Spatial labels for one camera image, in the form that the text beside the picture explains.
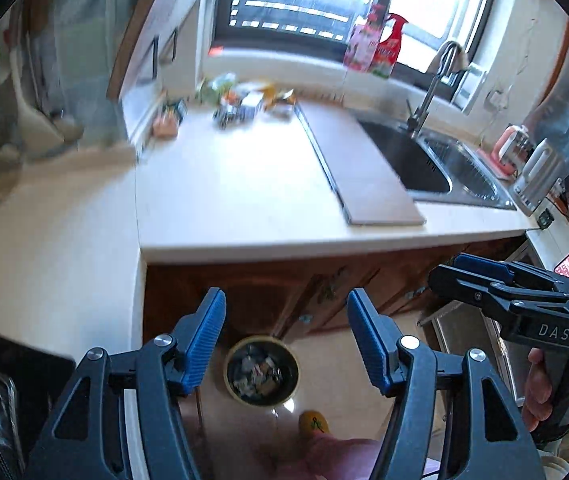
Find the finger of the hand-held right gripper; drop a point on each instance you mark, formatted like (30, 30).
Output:
(484, 267)
(464, 287)

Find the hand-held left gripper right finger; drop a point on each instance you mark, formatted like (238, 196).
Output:
(369, 340)

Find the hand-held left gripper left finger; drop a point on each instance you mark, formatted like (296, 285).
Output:
(207, 340)

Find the heap of wrappers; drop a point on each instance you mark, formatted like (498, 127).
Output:
(257, 375)

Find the round cream waste bin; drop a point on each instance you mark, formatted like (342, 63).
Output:
(292, 375)

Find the pink packet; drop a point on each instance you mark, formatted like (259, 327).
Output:
(164, 127)

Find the black and white patterned wrapper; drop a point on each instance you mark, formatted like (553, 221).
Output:
(228, 116)

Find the black packet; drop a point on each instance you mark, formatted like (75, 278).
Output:
(178, 109)

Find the small white box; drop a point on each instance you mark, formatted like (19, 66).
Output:
(252, 106)

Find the orange wrapper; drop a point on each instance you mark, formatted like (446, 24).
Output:
(232, 96)

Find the gold wrapper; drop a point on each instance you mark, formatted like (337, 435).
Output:
(282, 104)

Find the green plastic bottle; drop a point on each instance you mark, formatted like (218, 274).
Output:
(217, 90)

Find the yellow cardboard box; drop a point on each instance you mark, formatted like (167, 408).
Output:
(267, 90)

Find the person's right hand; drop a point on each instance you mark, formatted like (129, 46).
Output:
(532, 395)

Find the steel built-in appliance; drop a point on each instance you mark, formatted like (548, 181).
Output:
(469, 345)

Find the curved wooden cabinet door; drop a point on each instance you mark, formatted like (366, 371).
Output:
(264, 290)

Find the yellow embroidered slipper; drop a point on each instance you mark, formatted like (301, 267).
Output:
(314, 422)

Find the stainless steel sink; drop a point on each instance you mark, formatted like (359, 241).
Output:
(414, 165)

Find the pink kettle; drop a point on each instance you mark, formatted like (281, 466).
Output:
(507, 145)

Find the person's left leg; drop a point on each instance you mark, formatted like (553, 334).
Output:
(334, 460)

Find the brown cardboard sheet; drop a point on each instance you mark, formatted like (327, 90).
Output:
(359, 170)

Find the steel faucet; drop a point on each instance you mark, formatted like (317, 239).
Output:
(422, 110)

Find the beige cloth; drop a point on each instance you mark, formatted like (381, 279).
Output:
(462, 60)

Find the red spray bottle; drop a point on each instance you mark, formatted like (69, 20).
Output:
(387, 55)

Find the black metal board rack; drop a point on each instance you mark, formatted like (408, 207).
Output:
(155, 60)

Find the wooden cutting board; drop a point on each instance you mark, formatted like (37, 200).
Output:
(164, 20)

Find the white wall outlet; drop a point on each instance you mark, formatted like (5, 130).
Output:
(495, 100)

